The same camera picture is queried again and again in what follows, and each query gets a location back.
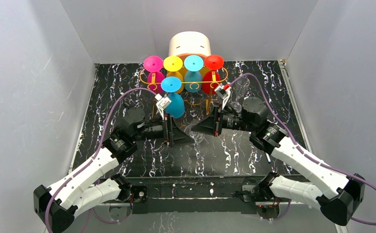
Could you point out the red wine glass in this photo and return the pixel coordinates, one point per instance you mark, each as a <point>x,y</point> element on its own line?
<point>213,69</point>

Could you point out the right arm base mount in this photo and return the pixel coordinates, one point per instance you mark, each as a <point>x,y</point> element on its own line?
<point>267,205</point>

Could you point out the light blue rear wine glass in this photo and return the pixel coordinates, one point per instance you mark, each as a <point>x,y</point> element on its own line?
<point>193,77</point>

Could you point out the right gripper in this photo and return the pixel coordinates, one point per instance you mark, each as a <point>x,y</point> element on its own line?
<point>219,122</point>

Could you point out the clear wine glass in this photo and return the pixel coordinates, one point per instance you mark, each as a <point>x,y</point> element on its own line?
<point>197,136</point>

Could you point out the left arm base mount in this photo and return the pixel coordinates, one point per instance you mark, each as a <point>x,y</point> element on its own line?
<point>123,208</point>

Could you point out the blue and white marker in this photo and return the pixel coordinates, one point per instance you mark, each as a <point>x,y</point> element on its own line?
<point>268,158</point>

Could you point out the yellow wine glass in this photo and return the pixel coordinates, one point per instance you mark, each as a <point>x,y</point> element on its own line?
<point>172,65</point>

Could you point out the white cylindrical container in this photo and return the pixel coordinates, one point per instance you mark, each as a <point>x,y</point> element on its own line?
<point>189,42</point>

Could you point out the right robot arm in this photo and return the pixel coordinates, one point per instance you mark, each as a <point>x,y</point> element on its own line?
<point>334,194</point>

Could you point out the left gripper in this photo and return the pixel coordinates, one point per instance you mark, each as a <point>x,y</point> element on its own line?
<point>167,130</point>

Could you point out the blue front wine glass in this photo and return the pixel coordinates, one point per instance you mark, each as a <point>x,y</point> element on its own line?
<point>174,103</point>

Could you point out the clear champagne flute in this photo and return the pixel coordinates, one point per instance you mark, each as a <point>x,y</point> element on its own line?
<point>240,88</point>

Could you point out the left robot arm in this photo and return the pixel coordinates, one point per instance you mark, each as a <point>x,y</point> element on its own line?
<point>60,203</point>

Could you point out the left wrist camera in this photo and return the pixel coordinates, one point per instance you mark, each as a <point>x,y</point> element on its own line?
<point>162,103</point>

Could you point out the gold wire wine glass rack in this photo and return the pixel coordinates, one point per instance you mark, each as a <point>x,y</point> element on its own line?
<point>207,102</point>

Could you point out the pink wine glass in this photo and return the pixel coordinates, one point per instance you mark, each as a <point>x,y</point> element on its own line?
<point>154,64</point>

